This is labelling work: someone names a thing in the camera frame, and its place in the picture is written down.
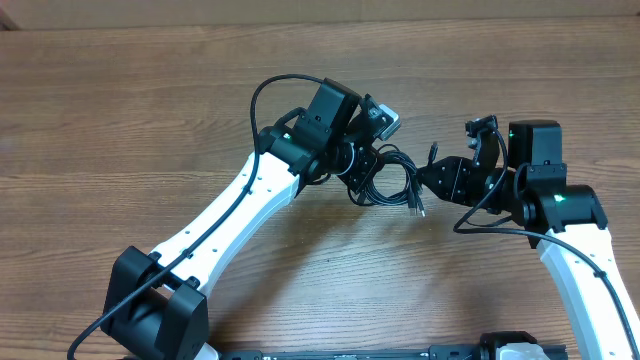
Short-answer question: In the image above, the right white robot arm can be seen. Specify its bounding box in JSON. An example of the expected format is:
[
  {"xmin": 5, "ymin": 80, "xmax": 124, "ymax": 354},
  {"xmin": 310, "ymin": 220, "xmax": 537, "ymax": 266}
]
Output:
[{"xmin": 417, "ymin": 116, "xmax": 639, "ymax": 359}]

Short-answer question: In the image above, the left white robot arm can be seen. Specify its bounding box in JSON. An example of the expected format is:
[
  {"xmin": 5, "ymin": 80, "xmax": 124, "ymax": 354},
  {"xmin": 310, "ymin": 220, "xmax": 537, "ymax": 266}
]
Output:
[{"xmin": 98, "ymin": 78, "xmax": 400, "ymax": 360}]

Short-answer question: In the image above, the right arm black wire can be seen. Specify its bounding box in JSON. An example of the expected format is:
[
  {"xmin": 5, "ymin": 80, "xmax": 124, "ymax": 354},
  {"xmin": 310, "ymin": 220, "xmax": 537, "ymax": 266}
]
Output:
[{"xmin": 452, "ymin": 124, "xmax": 640, "ymax": 360}]

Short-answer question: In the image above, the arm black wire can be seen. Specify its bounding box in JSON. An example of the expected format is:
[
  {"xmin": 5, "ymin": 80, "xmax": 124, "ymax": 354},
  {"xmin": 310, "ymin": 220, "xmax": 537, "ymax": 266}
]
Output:
[
  {"xmin": 67, "ymin": 73, "xmax": 326, "ymax": 360},
  {"xmin": 452, "ymin": 124, "xmax": 640, "ymax": 360}
]

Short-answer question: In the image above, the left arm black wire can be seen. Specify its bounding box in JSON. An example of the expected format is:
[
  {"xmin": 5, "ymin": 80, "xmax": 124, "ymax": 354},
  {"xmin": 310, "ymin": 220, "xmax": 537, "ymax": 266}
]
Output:
[{"xmin": 67, "ymin": 73, "xmax": 326, "ymax": 360}]

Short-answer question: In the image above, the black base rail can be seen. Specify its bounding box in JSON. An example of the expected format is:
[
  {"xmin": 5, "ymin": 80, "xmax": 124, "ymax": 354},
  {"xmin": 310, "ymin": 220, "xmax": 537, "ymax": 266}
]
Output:
[{"xmin": 219, "ymin": 331, "xmax": 569, "ymax": 360}]

